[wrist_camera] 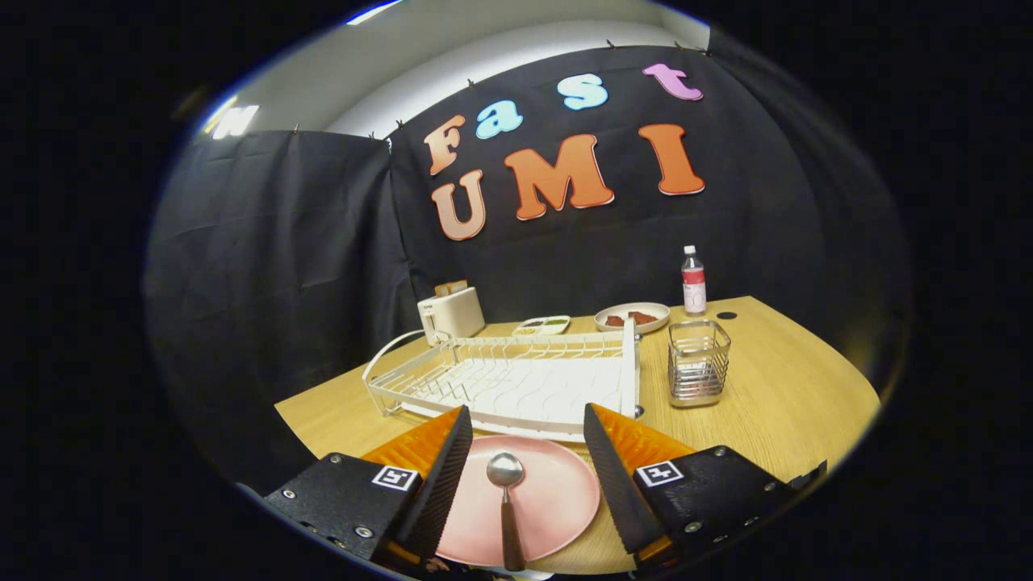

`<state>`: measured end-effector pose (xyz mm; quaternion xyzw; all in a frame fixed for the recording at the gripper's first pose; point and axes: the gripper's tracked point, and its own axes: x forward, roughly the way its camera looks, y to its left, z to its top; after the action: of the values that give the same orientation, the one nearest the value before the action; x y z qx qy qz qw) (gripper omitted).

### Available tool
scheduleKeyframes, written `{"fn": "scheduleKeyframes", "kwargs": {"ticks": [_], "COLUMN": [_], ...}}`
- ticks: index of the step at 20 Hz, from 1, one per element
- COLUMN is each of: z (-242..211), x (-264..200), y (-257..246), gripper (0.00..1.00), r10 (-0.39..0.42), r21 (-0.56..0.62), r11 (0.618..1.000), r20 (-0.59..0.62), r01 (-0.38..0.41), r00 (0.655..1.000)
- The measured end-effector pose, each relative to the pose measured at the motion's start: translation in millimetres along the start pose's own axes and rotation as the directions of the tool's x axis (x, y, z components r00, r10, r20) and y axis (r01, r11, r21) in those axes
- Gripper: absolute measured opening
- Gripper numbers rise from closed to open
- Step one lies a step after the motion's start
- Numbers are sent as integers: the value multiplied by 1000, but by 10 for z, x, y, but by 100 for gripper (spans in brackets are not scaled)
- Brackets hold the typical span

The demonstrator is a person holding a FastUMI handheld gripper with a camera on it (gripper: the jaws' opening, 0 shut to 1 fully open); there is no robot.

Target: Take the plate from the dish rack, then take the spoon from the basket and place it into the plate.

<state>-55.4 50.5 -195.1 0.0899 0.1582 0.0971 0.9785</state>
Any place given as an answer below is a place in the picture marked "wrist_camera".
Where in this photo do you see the white toaster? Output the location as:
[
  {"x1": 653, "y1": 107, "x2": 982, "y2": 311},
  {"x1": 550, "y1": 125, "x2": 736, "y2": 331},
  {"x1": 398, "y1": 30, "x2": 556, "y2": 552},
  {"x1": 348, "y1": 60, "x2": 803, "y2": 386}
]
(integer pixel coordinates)
[{"x1": 417, "y1": 286, "x2": 487, "y2": 346}]

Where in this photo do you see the white wire dish rack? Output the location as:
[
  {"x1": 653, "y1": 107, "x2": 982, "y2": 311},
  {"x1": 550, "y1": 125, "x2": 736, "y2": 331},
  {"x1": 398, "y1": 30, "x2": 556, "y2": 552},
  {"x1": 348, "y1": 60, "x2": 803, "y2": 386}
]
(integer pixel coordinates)
[{"x1": 362, "y1": 317, "x2": 643, "y2": 443}]

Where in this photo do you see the clear bottle with red label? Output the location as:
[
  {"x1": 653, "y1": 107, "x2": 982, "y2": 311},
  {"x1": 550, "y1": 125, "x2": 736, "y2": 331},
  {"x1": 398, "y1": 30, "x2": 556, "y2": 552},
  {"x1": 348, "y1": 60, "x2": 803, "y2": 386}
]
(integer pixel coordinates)
[{"x1": 681, "y1": 245, "x2": 708, "y2": 316}]

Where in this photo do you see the pink plate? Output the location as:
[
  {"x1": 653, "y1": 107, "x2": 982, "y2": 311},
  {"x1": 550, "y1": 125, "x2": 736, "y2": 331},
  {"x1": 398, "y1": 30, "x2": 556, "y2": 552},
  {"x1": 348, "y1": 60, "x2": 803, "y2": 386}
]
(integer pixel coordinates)
[{"x1": 436, "y1": 435, "x2": 602, "y2": 567}]

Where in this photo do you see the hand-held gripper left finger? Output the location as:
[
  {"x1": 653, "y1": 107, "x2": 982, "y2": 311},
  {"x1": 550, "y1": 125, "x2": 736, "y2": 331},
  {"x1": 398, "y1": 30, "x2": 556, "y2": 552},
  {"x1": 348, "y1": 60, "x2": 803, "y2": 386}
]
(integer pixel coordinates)
[{"x1": 262, "y1": 405, "x2": 474, "y2": 570}]

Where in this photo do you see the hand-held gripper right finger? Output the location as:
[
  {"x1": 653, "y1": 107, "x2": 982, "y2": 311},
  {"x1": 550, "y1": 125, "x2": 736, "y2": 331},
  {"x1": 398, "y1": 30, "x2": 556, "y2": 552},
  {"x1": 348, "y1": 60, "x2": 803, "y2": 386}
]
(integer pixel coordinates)
[{"x1": 583, "y1": 403, "x2": 796, "y2": 570}]

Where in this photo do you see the spoon with brown handle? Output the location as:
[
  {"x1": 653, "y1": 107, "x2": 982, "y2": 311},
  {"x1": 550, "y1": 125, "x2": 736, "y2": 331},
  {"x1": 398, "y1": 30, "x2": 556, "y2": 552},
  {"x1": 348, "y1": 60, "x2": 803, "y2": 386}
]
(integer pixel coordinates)
[{"x1": 486, "y1": 452, "x2": 527, "y2": 573}]

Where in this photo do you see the white round plate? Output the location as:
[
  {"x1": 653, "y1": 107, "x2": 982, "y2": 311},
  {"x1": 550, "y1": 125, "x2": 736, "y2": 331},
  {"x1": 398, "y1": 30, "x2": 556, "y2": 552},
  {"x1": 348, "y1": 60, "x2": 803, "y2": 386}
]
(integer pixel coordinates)
[{"x1": 594, "y1": 302, "x2": 671, "y2": 334}]

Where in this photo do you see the metal wire basket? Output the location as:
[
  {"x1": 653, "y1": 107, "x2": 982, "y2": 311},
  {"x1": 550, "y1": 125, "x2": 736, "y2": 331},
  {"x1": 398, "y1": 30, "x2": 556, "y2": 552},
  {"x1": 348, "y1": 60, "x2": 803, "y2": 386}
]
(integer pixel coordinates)
[{"x1": 667, "y1": 320, "x2": 732, "y2": 408}]

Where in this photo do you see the ceiling light panel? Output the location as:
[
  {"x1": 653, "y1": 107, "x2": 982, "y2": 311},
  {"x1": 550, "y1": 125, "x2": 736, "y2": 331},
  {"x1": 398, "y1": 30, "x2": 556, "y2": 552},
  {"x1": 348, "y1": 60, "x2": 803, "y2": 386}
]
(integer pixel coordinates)
[{"x1": 211, "y1": 103, "x2": 261, "y2": 140}]

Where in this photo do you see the black backdrop cloth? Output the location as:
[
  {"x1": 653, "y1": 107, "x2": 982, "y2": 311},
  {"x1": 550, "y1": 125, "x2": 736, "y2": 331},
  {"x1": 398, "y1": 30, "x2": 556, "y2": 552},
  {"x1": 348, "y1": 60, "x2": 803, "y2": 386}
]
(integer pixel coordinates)
[{"x1": 144, "y1": 32, "x2": 913, "y2": 485}]

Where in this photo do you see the white divided dish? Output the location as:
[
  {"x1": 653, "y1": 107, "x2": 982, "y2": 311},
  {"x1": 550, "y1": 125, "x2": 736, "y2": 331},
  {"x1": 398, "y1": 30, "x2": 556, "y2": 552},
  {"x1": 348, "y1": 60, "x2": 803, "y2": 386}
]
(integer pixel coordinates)
[{"x1": 512, "y1": 315, "x2": 571, "y2": 337}]

